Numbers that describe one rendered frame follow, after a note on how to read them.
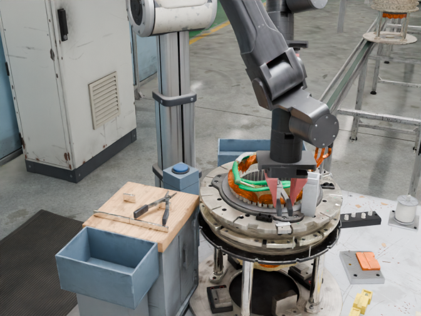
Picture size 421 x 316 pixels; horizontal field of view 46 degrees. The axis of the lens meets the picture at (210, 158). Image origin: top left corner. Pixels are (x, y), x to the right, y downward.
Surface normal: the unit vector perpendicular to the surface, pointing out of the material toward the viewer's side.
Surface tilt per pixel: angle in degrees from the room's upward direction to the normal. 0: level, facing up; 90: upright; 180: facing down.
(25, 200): 0
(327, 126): 87
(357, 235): 0
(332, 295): 0
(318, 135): 87
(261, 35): 71
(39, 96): 90
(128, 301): 90
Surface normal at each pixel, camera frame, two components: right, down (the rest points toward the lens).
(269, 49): 0.36, 0.11
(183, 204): 0.00, -0.89
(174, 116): 0.49, 0.39
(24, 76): -0.41, 0.41
